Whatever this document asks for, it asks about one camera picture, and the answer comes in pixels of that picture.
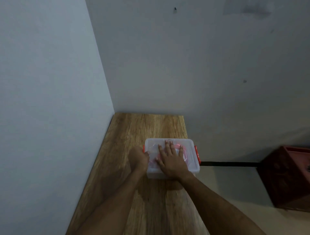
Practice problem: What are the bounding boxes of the person's right hand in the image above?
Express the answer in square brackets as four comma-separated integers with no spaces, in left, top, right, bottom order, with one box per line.
[155,140,192,181]

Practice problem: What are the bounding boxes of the person's left hand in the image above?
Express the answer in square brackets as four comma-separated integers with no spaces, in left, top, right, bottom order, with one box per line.
[128,145,150,174]

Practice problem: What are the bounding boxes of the clear plastic box red latches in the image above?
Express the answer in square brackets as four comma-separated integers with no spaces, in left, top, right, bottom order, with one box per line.
[143,138,202,180]

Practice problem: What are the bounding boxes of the person's right forearm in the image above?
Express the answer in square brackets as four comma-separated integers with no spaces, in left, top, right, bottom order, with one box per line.
[179,172,267,235]

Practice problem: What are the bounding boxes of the black baseboard strip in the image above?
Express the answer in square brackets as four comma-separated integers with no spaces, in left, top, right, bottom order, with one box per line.
[200,161,261,167]

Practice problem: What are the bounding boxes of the dark red wooden crate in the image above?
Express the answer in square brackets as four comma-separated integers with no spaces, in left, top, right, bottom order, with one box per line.
[256,145,310,213]

